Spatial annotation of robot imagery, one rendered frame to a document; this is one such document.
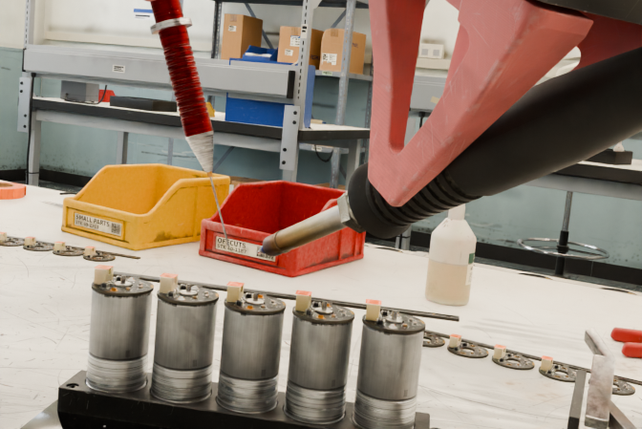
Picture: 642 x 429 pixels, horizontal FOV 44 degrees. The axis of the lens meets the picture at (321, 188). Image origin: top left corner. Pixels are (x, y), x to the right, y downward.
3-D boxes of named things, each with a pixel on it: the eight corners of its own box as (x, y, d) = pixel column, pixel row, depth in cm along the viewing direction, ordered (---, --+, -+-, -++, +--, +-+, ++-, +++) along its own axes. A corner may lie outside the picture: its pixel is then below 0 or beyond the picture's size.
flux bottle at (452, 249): (478, 303, 60) (493, 173, 59) (448, 308, 58) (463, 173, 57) (444, 291, 63) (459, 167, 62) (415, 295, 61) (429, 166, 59)
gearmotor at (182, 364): (199, 427, 32) (208, 302, 31) (140, 418, 32) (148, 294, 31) (216, 404, 34) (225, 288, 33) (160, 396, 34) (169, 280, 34)
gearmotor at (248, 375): (267, 438, 31) (279, 311, 31) (207, 428, 31) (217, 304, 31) (280, 414, 34) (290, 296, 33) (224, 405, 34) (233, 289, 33)
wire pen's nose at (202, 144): (199, 173, 31) (189, 137, 31) (225, 166, 31) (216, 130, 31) (191, 176, 30) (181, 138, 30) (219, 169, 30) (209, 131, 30)
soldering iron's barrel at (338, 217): (256, 268, 29) (364, 225, 24) (249, 227, 30) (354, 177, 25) (288, 266, 30) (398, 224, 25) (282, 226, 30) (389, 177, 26)
